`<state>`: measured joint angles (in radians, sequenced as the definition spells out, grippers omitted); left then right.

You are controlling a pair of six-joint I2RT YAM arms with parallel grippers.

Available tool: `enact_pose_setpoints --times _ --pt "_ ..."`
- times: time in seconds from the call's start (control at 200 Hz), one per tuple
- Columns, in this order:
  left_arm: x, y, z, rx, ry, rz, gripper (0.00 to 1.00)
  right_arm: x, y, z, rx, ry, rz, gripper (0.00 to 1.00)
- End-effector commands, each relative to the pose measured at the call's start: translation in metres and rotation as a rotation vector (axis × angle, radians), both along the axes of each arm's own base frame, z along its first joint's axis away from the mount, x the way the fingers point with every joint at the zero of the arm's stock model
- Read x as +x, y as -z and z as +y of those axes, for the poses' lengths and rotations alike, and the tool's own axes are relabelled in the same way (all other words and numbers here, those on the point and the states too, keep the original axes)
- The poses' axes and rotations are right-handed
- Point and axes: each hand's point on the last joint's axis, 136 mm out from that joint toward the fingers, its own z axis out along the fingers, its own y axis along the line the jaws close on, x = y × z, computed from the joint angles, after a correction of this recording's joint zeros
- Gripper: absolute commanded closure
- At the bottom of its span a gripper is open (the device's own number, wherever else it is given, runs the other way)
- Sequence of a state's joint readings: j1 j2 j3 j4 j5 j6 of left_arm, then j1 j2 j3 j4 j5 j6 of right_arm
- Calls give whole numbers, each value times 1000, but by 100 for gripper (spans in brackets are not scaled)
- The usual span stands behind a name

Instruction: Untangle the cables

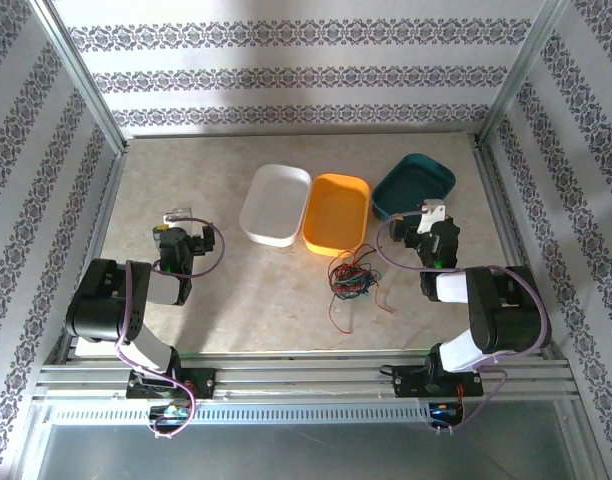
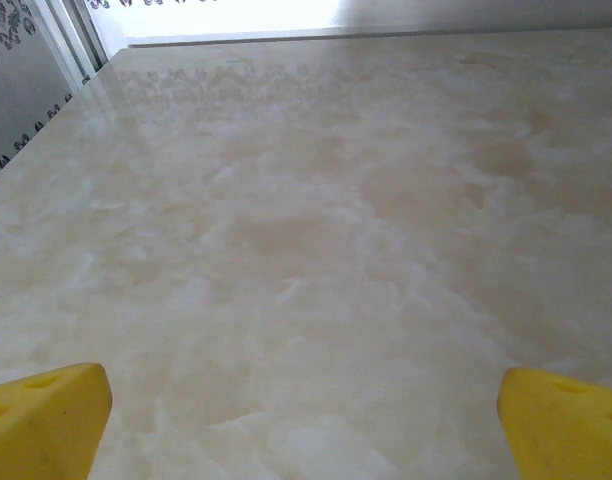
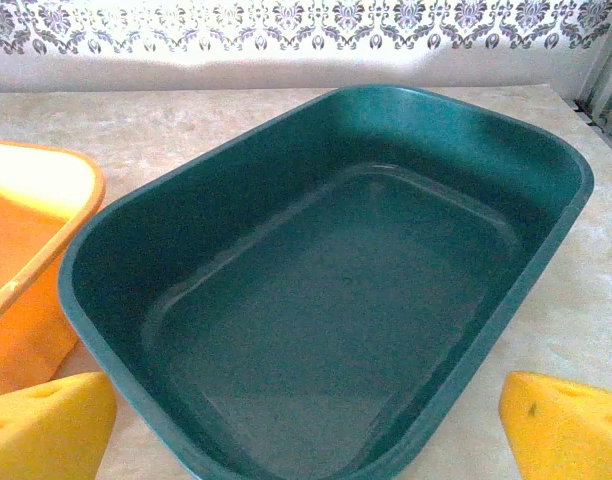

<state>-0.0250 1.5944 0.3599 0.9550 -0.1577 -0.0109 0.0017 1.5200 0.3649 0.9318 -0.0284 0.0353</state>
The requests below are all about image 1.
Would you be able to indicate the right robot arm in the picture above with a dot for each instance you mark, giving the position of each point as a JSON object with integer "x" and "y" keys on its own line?
{"x": 501, "y": 315}

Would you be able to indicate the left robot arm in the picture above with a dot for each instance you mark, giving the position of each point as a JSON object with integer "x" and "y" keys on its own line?
{"x": 101, "y": 310}

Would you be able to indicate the teal plastic bin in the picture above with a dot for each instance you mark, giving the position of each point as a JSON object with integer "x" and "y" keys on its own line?
{"x": 411, "y": 185}

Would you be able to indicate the white plastic bin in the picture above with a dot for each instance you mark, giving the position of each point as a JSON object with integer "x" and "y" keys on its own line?
{"x": 276, "y": 205}

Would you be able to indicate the orange plastic bin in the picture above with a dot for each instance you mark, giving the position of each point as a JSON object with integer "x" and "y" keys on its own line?
{"x": 336, "y": 212}

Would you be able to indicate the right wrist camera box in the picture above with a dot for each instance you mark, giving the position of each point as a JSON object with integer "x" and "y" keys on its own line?
{"x": 431, "y": 216}

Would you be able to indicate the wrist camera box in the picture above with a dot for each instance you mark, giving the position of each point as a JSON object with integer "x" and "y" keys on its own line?
{"x": 431, "y": 216}
{"x": 181, "y": 214}

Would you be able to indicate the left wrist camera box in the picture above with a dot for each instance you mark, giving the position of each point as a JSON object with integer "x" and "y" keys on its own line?
{"x": 181, "y": 214}

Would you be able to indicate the aluminium side rail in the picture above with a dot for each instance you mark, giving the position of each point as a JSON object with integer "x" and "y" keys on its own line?
{"x": 496, "y": 200}
{"x": 106, "y": 210}

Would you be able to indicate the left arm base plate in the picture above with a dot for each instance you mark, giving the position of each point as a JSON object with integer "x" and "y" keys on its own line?
{"x": 203, "y": 382}

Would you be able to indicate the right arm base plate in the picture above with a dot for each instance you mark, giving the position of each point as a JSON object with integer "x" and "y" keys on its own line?
{"x": 408, "y": 382}

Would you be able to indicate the aluminium frame post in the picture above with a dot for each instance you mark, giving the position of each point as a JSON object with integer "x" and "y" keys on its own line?
{"x": 81, "y": 80}
{"x": 523, "y": 75}

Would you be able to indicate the aluminium mounting rail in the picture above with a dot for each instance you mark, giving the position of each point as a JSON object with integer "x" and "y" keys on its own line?
{"x": 306, "y": 375}

